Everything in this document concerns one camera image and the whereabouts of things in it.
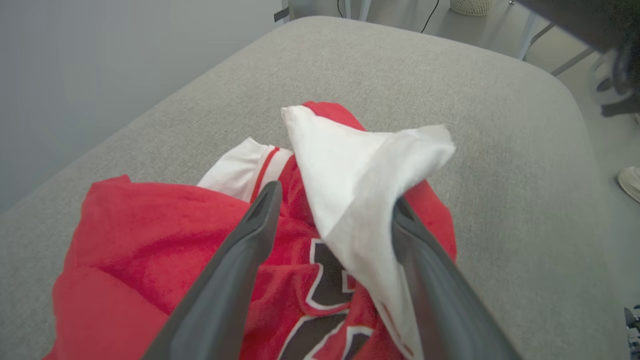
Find grey metal table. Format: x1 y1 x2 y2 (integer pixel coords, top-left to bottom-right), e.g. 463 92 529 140
517 11 597 77

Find white shoe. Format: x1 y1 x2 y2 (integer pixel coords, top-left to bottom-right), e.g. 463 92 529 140
617 166 640 204

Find black power cable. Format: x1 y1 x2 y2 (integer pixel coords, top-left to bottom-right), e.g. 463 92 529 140
420 0 441 34

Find red and white jersey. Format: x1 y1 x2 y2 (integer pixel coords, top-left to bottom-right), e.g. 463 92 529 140
42 101 458 360

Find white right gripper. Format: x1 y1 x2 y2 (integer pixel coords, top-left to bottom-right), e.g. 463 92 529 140
517 0 640 119

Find white woven basket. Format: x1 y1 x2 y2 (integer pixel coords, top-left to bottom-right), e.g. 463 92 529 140
449 0 497 16

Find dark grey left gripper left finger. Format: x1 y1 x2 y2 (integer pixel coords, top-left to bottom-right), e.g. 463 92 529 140
142 180 284 360

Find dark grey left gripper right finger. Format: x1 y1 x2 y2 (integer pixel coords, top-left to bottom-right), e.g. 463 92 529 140
391 196 522 360

